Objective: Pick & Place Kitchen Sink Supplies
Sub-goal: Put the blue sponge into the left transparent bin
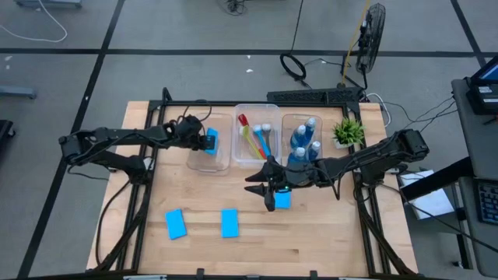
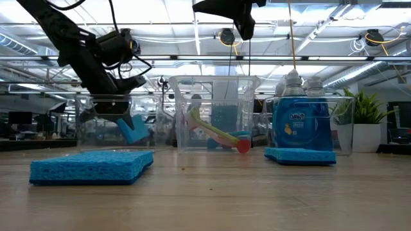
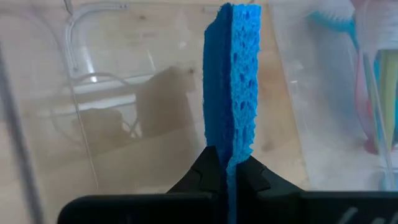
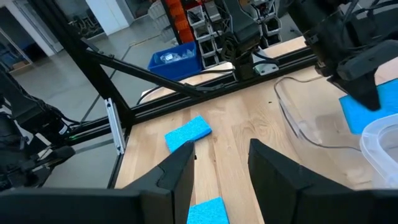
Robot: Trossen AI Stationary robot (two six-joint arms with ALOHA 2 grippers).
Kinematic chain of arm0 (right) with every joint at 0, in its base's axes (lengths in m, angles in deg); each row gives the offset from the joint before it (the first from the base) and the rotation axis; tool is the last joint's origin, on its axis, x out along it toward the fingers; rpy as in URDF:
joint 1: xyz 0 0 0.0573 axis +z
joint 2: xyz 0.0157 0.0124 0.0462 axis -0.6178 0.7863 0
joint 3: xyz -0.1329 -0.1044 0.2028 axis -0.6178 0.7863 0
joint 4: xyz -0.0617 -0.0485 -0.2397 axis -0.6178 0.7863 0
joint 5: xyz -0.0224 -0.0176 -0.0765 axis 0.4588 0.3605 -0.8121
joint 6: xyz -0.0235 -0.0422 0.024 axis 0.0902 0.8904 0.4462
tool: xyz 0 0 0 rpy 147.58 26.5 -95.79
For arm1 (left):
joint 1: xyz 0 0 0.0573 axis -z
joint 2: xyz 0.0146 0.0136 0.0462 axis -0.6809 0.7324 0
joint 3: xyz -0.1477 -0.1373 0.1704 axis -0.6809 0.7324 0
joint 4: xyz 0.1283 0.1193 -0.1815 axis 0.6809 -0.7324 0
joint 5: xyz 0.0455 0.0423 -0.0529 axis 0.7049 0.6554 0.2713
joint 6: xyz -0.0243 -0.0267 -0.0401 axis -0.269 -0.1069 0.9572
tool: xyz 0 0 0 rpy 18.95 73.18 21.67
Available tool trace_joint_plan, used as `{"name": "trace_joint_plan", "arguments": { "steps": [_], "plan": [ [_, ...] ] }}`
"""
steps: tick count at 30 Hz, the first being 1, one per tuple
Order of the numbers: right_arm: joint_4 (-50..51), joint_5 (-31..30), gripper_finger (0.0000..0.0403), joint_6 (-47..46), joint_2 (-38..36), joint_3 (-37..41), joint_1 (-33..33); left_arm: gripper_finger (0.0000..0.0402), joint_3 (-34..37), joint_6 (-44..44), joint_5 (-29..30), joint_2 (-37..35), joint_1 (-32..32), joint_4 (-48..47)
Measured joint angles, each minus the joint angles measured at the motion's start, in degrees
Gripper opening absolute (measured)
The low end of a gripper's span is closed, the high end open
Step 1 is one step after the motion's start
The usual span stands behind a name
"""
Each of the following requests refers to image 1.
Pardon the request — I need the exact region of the black chair part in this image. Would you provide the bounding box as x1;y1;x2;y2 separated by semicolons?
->
0;119;16;156

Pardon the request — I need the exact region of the grey metal foot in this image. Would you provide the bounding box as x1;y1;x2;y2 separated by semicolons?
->
14;0;83;9
0;86;38;100

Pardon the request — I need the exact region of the green plant in white pot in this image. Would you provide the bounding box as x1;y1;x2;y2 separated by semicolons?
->
331;116;366;151

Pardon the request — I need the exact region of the red dish brush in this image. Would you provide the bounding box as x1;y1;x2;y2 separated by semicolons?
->
237;113;269;160

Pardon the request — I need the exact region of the yellow hanging cable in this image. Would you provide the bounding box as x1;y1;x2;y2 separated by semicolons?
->
340;0;370;86

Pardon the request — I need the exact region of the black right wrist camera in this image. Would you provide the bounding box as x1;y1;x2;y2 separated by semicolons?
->
263;191;277;213

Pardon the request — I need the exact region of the white box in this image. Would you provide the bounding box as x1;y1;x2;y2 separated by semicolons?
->
398;169;456;221

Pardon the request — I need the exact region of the black laptop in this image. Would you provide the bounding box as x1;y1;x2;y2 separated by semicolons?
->
465;54;498;116

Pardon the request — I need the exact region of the green dish brush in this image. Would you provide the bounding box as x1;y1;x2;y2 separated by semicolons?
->
241;124;266;160

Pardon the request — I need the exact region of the white floor cable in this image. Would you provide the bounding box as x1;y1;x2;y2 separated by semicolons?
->
0;0;68;44

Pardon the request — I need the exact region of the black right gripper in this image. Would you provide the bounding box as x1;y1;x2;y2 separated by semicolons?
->
244;156;323;198

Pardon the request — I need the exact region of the blue dish soap bottle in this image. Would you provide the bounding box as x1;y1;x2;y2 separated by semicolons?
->
307;140;323;163
304;117;317;143
286;146;308;166
289;124;308;149

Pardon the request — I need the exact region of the clear rectangular plastic bin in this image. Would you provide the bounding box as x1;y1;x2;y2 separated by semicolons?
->
185;111;233;174
281;114;325;175

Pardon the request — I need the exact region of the blue cellulose sponge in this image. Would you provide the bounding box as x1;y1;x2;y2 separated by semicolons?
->
274;190;293;210
164;208;188;241
219;208;240;239
205;127;220;156

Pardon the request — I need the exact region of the black coiled cable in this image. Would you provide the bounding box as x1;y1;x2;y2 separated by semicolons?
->
279;0;313;89

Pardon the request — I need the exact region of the black chair base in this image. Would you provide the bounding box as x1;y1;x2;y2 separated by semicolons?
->
223;0;247;16

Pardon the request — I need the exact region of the black standing fan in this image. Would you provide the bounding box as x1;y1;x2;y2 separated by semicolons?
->
354;2;387;75

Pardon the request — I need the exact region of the grey desk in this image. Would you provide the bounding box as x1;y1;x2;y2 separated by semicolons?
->
451;77;498;278

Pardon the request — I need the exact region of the black keyboard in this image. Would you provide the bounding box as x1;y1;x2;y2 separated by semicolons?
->
476;180;498;226

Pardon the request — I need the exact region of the large clear plastic tub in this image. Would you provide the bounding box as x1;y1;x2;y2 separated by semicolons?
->
232;103;282;169

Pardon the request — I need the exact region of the blue dish brush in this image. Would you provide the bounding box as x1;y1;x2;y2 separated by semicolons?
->
252;123;272;159

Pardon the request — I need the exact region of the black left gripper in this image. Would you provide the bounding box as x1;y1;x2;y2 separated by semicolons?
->
177;114;216;152

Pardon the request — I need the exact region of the black bar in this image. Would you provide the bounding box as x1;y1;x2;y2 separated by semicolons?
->
399;156;475;202

